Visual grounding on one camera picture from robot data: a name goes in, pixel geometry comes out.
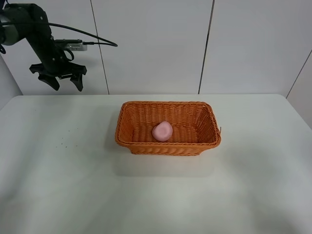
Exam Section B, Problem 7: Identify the orange woven basket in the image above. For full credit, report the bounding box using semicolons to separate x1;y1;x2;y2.
115;101;221;156

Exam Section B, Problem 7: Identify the black cable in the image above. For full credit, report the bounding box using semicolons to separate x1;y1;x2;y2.
0;21;118;47

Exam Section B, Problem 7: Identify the pink peach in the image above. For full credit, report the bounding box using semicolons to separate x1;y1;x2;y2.
152;121;173;142

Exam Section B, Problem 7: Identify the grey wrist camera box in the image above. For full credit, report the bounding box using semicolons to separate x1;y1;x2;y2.
54;39;87;51

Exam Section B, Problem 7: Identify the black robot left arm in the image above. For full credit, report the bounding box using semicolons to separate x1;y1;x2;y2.
0;3;87;92

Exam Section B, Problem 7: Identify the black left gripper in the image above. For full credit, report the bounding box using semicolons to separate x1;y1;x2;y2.
29;36;87;92

